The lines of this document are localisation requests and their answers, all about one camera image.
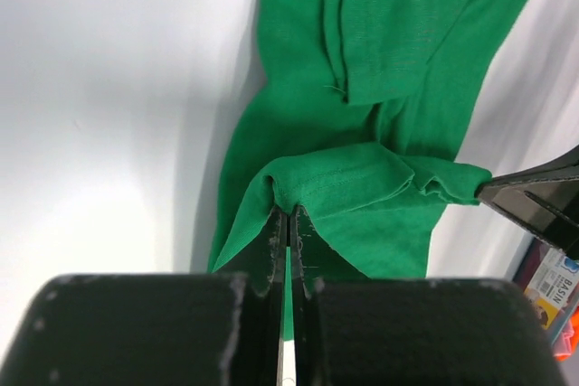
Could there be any blue plastic laundry basket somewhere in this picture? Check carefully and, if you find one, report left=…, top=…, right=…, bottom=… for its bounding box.
left=513, top=240, right=578, bottom=356

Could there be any orange t-shirt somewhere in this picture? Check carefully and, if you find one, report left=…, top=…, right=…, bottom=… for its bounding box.
left=555, top=310, right=579, bottom=362

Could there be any green t-shirt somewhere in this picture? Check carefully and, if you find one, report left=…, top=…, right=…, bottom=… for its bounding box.
left=209, top=0, right=527, bottom=278

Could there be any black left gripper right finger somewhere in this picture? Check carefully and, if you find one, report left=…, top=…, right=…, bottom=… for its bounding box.
left=289, top=202, right=370, bottom=386

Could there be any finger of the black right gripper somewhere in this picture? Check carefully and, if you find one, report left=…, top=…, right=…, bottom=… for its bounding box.
left=476, top=147, right=578, bottom=259

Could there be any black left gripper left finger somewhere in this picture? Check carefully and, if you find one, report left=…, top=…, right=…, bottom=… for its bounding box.
left=220, top=208, right=288, bottom=385

